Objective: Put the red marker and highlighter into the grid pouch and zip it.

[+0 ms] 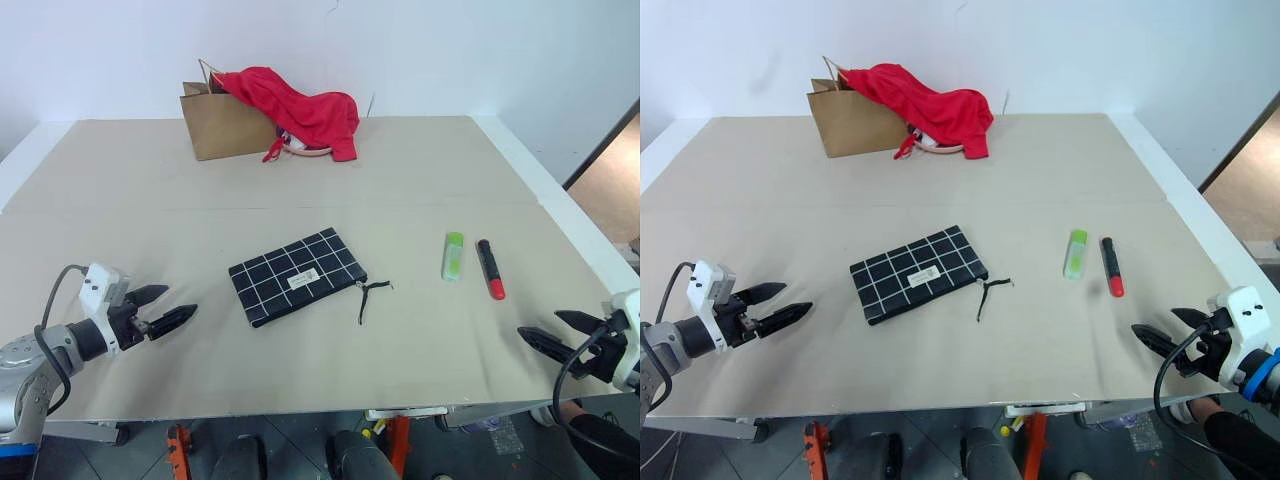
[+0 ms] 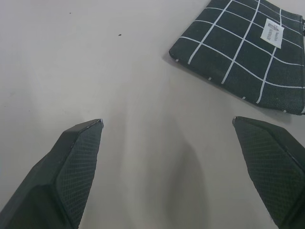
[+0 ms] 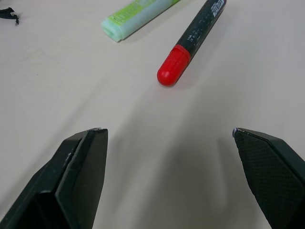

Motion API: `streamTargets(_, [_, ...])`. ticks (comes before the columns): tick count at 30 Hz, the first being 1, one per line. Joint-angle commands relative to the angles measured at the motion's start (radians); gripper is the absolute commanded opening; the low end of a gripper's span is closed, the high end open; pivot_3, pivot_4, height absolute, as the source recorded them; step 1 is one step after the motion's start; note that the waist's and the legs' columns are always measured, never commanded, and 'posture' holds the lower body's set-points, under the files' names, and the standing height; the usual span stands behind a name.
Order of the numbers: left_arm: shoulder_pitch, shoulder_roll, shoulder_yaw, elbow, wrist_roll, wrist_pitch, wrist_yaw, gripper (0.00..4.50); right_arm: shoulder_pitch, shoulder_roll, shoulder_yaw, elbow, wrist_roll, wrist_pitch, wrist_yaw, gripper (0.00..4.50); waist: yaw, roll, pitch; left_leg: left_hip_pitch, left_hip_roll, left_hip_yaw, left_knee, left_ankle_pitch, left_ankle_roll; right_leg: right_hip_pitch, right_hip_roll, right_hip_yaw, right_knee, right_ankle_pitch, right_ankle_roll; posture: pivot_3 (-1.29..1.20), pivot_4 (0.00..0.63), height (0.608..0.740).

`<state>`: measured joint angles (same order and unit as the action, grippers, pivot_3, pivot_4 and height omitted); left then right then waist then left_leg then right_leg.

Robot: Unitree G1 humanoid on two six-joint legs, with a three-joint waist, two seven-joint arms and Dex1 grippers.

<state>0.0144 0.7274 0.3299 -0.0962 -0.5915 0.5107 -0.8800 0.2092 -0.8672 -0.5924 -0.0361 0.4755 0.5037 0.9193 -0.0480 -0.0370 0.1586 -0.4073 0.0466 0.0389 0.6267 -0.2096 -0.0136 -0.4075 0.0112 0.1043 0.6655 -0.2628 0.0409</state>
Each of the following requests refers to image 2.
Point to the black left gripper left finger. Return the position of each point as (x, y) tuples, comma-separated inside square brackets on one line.
[(59, 181)]

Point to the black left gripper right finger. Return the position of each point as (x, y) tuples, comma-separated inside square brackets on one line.
[(274, 167)]

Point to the dark green checked fabric pouch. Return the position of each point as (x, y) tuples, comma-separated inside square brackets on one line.
[(238, 59)]

